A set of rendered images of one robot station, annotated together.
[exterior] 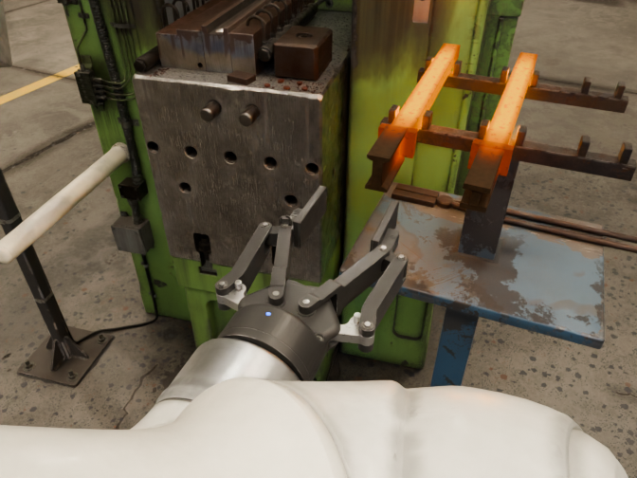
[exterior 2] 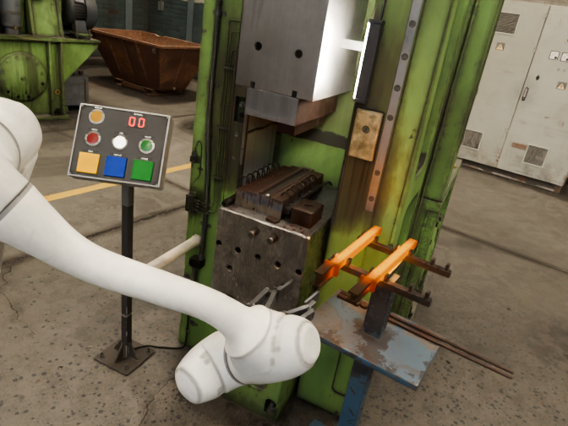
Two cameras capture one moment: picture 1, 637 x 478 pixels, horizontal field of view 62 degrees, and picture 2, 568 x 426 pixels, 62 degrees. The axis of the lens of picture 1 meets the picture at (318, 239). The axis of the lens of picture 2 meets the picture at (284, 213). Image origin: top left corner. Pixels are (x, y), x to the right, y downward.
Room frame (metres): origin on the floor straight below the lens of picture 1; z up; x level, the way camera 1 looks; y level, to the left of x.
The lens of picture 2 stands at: (-0.59, -0.08, 1.64)
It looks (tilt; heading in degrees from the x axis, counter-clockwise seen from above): 23 degrees down; 7
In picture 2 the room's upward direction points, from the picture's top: 9 degrees clockwise
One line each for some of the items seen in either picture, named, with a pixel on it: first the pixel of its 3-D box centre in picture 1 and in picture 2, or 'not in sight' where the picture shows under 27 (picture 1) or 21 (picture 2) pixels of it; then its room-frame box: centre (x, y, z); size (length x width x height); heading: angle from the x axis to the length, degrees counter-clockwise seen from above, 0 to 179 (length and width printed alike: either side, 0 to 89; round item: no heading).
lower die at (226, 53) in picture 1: (245, 19); (281, 187); (1.22, 0.16, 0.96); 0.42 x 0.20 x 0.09; 165
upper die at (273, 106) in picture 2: not in sight; (295, 100); (1.22, 0.16, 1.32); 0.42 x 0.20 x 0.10; 165
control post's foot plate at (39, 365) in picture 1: (63, 344); (125, 347); (1.09, 0.78, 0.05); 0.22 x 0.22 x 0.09; 75
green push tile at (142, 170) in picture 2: not in sight; (142, 170); (0.98, 0.66, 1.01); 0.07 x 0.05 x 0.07; 100
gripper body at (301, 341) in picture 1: (282, 331); not in sight; (0.28, 0.03, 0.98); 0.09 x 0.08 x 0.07; 158
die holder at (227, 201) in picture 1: (276, 131); (286, 247); (1.22, 0.10, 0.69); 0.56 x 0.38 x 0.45; 165
